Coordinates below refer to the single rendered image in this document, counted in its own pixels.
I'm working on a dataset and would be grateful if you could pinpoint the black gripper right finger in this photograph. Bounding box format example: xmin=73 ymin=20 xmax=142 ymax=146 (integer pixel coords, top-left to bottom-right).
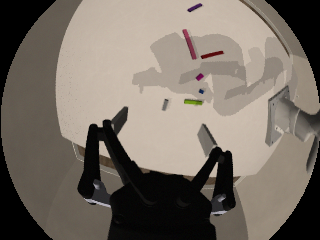
xmin=176 ymin=124 xmax=236 ymax=216

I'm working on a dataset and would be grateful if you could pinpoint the pink rod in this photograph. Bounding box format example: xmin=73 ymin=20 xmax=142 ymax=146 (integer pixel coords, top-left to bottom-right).
xmin=182 ymin=29 xmax=197 ymax=60

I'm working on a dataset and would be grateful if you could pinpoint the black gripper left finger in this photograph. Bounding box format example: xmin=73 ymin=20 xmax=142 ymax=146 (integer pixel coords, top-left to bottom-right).
xmin=77 ymin=106 xmax=161 ymax=208

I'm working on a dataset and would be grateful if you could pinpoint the lime green rod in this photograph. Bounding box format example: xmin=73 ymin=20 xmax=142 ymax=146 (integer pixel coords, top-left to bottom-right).
xmin=184 ymin=99 xmax=202 ymax=105

